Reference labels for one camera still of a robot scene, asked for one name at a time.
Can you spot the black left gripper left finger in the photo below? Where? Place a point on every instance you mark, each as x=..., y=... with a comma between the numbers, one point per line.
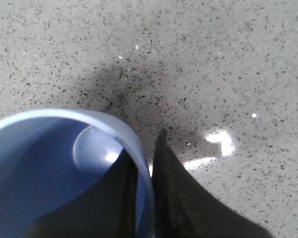
x=105, y=210

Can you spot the blue plastic cup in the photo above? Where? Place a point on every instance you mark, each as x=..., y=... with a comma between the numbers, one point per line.
x=49, y=157

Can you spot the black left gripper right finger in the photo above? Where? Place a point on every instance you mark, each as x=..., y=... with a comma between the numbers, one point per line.
x=184, y=209

